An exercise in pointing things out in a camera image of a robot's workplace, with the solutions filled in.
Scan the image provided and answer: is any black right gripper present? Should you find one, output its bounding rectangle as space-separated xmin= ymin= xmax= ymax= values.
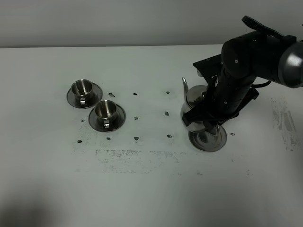
xmin=181 ymin=54 xmax=256 ymax=136

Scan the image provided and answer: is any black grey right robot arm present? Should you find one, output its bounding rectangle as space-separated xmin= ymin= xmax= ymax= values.
xmin=181 ymin=16 xmax=303 ymax=132

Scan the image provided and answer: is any stainless steel teapot tray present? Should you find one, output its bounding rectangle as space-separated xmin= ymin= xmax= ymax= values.
xmin=188 ymin=125 xmax=227 ymax=152

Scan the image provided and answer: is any near stainless steel saucer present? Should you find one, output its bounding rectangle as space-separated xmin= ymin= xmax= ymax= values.
xmin=88 ymin=105 xmax=126 ymax=132

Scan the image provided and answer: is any stainless steel saucer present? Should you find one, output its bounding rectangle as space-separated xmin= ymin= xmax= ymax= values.
xmin=66 ymin=83 xmax=103 ymax=109
xmin=88 ymin=105 xmax=126 ymax=132

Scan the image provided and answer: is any near stainless steel teacup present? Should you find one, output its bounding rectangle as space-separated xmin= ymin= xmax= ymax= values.
xmin=95 ymin=100 xmax=118 ymax=129

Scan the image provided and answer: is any stainless steel teacup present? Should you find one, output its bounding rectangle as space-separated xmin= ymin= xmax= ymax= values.
xmin=95 ymin=100 xmax=118 ymax=129
xmin=71 ymin=79 xmax=94 ymax=105

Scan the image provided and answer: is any far stainless steel saucer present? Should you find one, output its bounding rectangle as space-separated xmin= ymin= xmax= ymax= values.
xmin=66 ymin=83 xmax=103 ymax=109

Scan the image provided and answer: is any far stainless steel teacup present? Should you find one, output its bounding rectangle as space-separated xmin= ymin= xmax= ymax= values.
xmin=71 ymin=79 xmax=94 ymax=105

